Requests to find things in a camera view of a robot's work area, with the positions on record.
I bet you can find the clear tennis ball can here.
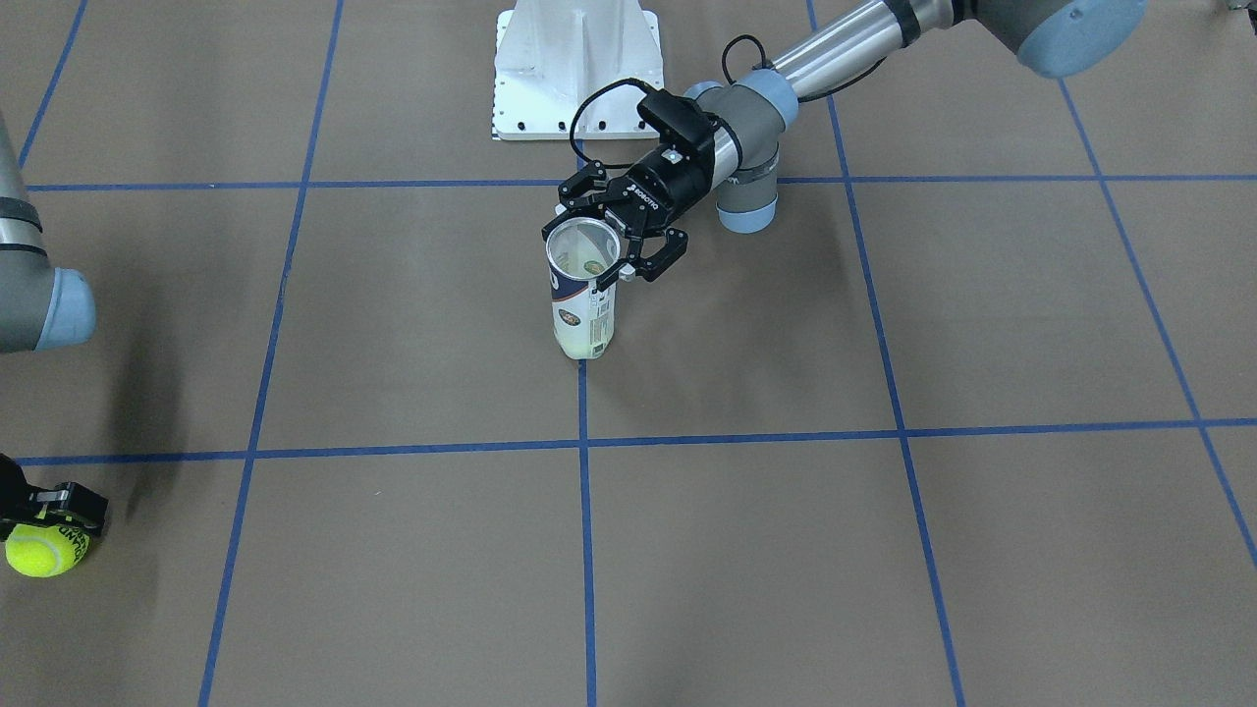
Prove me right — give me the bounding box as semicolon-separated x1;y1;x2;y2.
546;218;621;359

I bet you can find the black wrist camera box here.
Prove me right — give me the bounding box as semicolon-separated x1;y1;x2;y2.
636;89;718;164

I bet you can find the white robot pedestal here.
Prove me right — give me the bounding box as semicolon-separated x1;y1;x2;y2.
491;1;664;140

